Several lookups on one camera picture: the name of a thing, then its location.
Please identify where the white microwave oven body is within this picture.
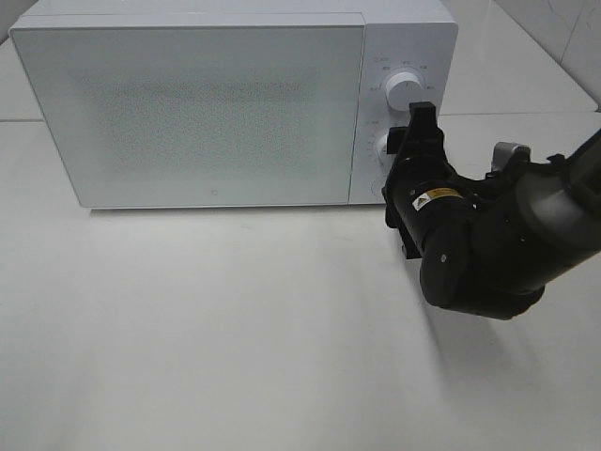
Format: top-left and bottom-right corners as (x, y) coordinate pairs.
(11, 12), (457, 210)

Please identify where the white microwave door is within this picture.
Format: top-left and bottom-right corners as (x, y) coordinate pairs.
(13, 26), (362, 209)

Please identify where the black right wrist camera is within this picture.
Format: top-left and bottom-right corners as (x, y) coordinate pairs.
(486, 142), (532, 178)

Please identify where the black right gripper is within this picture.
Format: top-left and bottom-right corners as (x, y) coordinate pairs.
(382, 101), (474, 258)

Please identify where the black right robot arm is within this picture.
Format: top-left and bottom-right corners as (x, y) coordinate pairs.
(382, 101), (600, 319)

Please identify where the white timer knob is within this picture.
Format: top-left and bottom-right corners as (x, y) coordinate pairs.
(375, 133), (390, 165)

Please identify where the round white door button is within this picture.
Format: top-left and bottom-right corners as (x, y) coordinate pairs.
(371, 179), (385, 204)

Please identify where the upper white round knob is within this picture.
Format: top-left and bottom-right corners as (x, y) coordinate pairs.
(384, 70), (424, 112)

